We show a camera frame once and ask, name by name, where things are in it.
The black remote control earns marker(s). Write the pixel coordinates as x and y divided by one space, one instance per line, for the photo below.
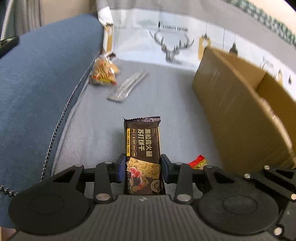
8 44

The brown cardboard box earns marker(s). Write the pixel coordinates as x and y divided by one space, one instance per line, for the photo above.
252 117

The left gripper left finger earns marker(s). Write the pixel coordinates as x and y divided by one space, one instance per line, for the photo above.
106 173

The small orange red snack packet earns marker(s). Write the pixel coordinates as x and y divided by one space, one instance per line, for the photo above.
198 163

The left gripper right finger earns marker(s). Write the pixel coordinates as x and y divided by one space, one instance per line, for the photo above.
179 174

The grey deer print sofa cover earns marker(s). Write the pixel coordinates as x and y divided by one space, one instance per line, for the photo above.
166 39

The green checkered cloth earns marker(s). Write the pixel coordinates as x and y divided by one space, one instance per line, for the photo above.
265 19

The silver foil snack stick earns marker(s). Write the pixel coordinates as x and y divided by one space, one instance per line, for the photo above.
122 91

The black soda cracker packet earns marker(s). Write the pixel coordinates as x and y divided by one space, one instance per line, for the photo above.
143 153

